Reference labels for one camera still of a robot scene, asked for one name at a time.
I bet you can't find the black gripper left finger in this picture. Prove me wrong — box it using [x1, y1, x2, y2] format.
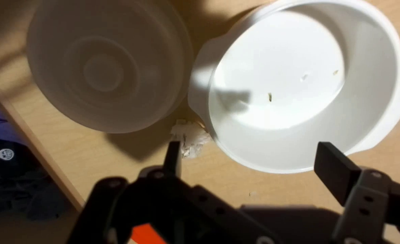
[67, 140, 273, 244]

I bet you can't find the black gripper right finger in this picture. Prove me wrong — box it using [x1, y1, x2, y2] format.
[314, 141, 400, 244]

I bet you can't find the white paper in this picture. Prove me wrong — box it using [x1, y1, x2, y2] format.
[170, 119, 212, 159]

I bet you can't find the round orange lid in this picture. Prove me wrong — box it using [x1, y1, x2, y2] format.
[131, 222, 167, 244]

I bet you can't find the black cloth heap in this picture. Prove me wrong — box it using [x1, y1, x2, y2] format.
[0, 140, 75, 222]

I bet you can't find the white bowl with handles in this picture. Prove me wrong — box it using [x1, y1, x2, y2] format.
[188, 0, 400, 175]

